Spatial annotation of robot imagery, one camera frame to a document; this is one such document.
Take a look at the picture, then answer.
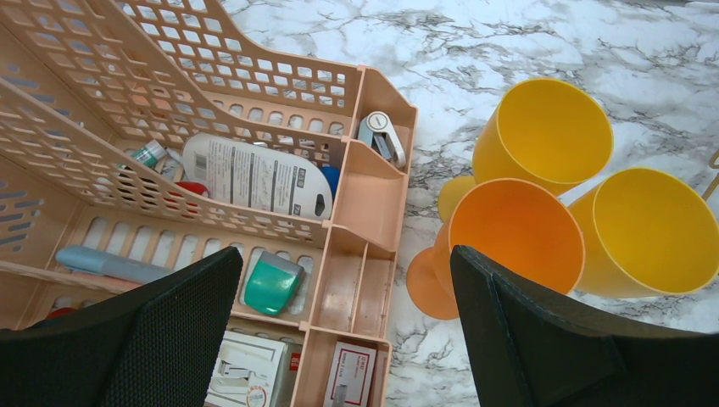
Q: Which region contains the peach plastic file organizer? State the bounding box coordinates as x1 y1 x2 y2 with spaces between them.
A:
1 1 418 406

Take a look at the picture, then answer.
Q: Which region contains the yellow plastic wine glass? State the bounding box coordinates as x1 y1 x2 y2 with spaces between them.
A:
438 78 614 221

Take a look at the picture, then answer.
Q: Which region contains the green white small bottle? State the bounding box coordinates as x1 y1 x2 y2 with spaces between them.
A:
125 140 168 170

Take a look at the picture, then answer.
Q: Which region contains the teal grey correction tape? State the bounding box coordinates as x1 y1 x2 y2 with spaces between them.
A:
243 251 305 316

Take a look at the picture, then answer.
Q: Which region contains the red white box in organizer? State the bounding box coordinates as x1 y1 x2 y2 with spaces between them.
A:
323 342 377 406

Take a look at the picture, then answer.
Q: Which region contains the gold wire wine glass rack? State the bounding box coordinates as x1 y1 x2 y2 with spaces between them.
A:
702 149 719 201

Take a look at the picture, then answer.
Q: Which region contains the red round object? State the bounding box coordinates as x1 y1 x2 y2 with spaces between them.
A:
164 181 209 219

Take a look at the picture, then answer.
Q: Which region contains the blue grey marker pen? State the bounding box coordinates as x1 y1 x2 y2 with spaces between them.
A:
55 245 173 284

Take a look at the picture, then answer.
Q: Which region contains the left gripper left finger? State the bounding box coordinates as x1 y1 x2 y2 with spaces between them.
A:
1 247 243 406

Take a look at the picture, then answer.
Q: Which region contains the white blue stapler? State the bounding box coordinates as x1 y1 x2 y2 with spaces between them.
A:
357 111 407 169

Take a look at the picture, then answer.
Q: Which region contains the orange plastic wine glass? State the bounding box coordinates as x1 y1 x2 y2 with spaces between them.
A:
407 178 586 320

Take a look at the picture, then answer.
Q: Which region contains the white packaged item card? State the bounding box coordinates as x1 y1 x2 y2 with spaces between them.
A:
182 133 333 220

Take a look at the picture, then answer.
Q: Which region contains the white stapler box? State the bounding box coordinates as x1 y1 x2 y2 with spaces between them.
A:
204 331 302 406

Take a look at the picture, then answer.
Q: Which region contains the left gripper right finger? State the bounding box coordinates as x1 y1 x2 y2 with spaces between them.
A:
450 246 718 406

